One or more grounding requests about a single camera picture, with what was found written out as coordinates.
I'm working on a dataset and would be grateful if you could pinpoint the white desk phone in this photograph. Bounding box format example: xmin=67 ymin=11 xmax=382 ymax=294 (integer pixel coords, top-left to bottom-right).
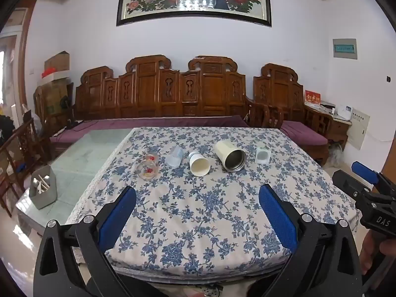
xmin=335 ymin=105 xmax=354 ymax=119

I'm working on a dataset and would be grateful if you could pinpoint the clear plastic cup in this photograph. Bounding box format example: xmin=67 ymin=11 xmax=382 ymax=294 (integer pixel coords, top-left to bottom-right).
xmin=165 ymin=144 xmax=185 ymax=168

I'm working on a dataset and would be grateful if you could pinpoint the grey utensil holder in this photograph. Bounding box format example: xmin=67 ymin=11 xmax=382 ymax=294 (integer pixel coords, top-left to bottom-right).
xmin=28 ymin=165 xmax=58 ymax=210

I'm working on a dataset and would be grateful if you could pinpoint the wooden chair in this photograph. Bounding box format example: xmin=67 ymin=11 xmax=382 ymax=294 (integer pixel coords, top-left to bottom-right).
xmin=0 ymin=117 xmax=41 ymax=218

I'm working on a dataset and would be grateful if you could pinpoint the red gift box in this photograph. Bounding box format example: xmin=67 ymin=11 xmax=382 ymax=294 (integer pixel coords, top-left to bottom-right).
xmin=304 ymin=90 xmax=322 ymax=110

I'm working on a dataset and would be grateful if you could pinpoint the blue floral tablecloth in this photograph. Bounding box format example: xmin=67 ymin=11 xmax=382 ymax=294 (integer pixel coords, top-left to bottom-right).
xmin=63 ymin=126 xmax=361 ymax=278

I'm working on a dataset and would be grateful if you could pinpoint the white wall cabinet door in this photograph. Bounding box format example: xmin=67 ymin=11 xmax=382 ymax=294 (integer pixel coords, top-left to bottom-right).
xmin=346 ymin=110 xmax=371 ymax=150

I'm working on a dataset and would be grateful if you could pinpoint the small white cup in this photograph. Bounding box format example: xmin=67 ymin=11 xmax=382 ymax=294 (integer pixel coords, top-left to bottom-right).
xmin=255 ymin=146 xmax=271 ymax=164

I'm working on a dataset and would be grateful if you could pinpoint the glass cup with red print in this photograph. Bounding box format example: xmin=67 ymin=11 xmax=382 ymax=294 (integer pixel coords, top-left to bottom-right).
xmin=136 ymin=151 xmax=161 ymax=181

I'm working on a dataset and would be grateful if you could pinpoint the wooden side table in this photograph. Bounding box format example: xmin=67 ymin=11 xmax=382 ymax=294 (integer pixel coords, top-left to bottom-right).
xmin=304 ymin=103 xmax=352 ymax=151

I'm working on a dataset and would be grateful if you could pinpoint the person's right hand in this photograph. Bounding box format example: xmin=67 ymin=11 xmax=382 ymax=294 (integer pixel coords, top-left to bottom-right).
xmin=360 ymin=230 xmax=386 ymax=275

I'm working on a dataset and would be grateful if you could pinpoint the large cardboard box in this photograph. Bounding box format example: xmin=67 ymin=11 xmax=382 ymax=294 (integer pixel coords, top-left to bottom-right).
xmin=38 ymin=80 xmax=74 ymax=122

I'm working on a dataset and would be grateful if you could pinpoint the clear plastic bag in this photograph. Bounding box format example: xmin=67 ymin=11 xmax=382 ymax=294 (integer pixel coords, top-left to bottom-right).
xmin=327 ymin=145 xmax=345 ymax=167

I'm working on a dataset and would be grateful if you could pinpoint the long purple seat cushion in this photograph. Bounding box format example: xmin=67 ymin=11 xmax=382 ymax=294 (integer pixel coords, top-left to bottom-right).
xmin=49 ymin=115 xmax=250 ymax=145

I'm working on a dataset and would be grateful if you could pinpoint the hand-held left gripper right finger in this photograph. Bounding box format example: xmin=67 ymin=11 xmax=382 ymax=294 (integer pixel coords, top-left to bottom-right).
xmin=259 ymin=184 xmax=363 ymax=297

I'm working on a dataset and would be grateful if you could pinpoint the white flat box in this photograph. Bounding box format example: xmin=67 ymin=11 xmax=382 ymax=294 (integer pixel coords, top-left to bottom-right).
xmin=37 ymin=71 xmax=71 ymax=85

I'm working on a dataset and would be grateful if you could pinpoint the white paper cup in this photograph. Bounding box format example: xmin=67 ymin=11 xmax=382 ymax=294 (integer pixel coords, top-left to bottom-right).
xmin=189 ymin=151 xmax=211 ymax=177

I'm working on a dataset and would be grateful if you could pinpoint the wall panel with green display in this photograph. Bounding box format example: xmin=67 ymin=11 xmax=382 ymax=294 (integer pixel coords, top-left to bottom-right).
xmin=332 ymin=38 xmax=358 ymax=59

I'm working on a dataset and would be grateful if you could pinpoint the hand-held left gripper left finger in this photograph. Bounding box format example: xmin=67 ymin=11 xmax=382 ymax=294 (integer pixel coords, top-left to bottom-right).
xmin=33 ymin=186 xmax=161 ymax=297

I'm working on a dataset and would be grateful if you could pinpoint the carved wooden sofa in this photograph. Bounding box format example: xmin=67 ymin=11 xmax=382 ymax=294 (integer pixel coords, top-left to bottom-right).
xmin=74 ymin=54 xmax=270 ymax=128

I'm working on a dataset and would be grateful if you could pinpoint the cream steel-lined thermos cup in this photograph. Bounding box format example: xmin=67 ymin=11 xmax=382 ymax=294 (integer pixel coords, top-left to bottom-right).
xmin=215 ymin=140 xmax=247 ymax=173

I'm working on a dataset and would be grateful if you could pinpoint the short purple seat cushion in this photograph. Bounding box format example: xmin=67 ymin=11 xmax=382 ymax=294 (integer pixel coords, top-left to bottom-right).
xmin=279 ymin=120 xmax=329 ymax=146

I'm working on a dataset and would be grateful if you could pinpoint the small cardboard box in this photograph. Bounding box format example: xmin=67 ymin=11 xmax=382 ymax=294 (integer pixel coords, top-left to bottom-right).
xmin=44 ymin=51 xmax=71 ymax=73

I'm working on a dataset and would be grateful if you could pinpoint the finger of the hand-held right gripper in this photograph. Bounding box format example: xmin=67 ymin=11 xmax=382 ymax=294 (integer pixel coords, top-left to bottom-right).
xmin=352 ymin=161 xmax=396 ymax=199
xmin=332 ymin=170 xmax=372 ymax=205

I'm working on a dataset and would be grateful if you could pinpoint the carved wooden armchair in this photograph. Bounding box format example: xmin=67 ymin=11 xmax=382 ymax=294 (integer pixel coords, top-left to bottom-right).
xmin=252 ymin=63 xmax=335 ymax=164

